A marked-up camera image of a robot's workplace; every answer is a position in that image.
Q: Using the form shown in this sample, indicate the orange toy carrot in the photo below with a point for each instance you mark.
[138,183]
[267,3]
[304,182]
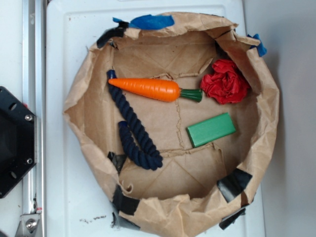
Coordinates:
[158,89]

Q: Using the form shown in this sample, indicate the brown paper bag tray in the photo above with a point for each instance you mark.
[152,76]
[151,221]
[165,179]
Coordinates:
[184,53]

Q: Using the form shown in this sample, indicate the green rectangular block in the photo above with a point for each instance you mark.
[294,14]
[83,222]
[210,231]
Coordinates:
[210,129]

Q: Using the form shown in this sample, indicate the black tape inner left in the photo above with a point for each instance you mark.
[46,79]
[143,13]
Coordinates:
[117,160]

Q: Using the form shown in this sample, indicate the black tape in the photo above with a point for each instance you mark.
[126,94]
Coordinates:
[117,160]
[111,33]
[233,184]
[127,205]

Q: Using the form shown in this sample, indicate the crumpled red paper ball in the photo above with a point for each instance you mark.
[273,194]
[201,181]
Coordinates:
[226,84]

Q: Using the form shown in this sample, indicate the black tape bottom left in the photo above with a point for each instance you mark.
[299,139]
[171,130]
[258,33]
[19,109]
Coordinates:
[127,205]

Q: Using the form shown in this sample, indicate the blue tape top edge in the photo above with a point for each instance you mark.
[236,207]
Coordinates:
[148,22]

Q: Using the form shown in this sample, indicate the blue tape edge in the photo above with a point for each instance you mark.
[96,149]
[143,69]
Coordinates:
[148,22]
[260,48]

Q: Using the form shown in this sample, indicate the black tape top left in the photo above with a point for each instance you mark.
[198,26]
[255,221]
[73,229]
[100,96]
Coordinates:
[111,33]

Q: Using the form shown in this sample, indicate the black tape bottom right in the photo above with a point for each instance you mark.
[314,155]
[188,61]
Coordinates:
[233,184]

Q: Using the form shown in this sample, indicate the white plastic board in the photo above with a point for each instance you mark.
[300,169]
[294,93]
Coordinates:
[82,127]

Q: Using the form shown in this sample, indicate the blue tape right edge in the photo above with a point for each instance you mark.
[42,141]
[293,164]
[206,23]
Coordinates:
[260,48]

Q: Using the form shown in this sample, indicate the black tape lower right edge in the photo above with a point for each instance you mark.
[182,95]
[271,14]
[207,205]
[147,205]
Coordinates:
[227,221]

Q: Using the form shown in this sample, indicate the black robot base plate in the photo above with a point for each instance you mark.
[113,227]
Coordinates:
[17,141]

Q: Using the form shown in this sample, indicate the aluminium rail frame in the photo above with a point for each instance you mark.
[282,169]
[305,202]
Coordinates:
[33,95]

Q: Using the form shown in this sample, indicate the metal corner bracket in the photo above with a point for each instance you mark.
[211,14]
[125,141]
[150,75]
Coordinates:
[28,225]

